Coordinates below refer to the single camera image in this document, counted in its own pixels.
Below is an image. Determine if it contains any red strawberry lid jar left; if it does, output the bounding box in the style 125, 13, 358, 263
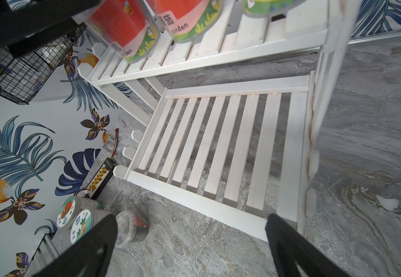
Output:
56, 196, 100, 230

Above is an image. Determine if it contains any clear seed container orange label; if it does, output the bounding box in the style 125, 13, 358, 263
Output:
239, 0, 305, 17

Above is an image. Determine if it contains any clear seed container red label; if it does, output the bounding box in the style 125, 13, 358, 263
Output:
147, 0, 223, 43

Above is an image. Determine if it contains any green white lid jar left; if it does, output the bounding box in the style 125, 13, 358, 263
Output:
70, 207, 115, 244

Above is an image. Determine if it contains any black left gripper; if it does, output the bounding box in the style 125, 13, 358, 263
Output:
0, 1, 100, 57

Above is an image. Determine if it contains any black wire basket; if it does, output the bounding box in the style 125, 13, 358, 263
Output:
0, 25, 86, 105

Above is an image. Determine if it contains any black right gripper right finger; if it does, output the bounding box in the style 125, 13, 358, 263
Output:
265, 214, 348, 277

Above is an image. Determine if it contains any white slatted wooden shelf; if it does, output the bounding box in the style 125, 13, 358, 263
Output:
78, 1, 361, 240

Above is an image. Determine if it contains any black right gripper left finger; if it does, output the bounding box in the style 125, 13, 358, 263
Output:
35, 214, 117, 277

